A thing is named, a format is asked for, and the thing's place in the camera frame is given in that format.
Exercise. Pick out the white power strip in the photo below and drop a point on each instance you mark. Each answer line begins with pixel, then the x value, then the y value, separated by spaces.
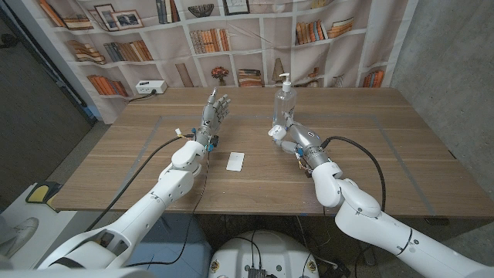
pixel 150 87

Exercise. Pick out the clear pump dispenser bottle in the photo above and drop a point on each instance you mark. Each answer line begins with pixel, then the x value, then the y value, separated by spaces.
pixel 283 102

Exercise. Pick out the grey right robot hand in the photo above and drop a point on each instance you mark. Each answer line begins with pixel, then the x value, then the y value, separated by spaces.
pixel 306 141

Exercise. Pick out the grey table leg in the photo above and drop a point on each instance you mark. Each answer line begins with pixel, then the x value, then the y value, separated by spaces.
pixel 371 258

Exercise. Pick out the grey electronics box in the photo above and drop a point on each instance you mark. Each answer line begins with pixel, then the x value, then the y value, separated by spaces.
pixel 256 273

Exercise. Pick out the white airpods case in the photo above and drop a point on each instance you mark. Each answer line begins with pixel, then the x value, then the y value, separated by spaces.
pixel 277 132

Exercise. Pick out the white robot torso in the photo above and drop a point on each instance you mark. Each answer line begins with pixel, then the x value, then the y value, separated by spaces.
pixel 270 251

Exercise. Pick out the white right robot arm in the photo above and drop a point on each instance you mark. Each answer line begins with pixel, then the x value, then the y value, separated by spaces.
pixel 370 220

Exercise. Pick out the yellow and black floor object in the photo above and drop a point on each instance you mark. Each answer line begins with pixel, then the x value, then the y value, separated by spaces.
pixel 38 193

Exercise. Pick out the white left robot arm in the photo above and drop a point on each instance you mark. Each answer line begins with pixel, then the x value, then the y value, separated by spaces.
pixel 154 197

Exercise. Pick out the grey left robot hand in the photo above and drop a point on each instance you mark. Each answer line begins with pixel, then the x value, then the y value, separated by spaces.
pixel 211 119

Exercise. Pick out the printed bookshelf backdrop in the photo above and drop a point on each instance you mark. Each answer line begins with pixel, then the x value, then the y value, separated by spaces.
pixel 247 50

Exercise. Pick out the white shoe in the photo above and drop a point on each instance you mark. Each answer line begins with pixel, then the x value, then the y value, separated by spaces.
pixel 19 233

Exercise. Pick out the white card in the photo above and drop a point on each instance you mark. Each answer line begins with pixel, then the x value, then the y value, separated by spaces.
pixel 235 161

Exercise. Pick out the black power adapter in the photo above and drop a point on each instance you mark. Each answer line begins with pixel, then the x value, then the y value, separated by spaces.
pixel 335 270

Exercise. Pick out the white floor platform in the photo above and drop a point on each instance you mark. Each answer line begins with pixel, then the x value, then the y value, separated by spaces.
pixel 50 231

